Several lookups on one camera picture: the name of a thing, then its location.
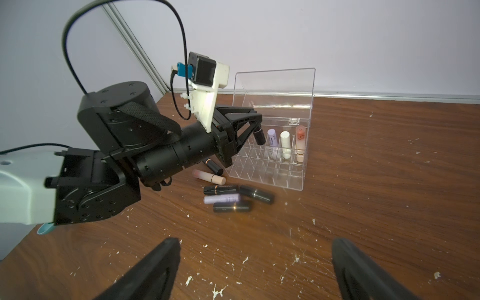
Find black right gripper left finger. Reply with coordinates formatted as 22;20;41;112
96;237;181;300

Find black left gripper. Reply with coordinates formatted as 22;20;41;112
211;106;263;168

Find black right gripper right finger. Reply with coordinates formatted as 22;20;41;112
332;238;418;300

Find black short lipstick tube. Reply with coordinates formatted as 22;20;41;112
253;126;266;146

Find white lipstick tube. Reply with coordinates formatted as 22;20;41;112
280;131;291;160

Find pink translucent lipstick tube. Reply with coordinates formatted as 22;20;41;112
296;125;306;163

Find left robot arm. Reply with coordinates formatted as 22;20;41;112
1;81;265;226

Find clear acrylic lipstick organizer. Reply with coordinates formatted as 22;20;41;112
227;67;316;191

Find black gold lipstick tube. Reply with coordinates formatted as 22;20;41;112
203;185;239;196

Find small lavender lipstick tube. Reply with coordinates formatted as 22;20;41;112
204;193;241;205

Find black silver band lipstick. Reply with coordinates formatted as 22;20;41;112
238;185;275;205

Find long black Lemcoco lipstick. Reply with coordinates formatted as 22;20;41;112
213;201;253;213

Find black camera cable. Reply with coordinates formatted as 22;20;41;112
61;0;193;121

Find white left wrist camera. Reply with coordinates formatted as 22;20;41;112
181;52;230;133

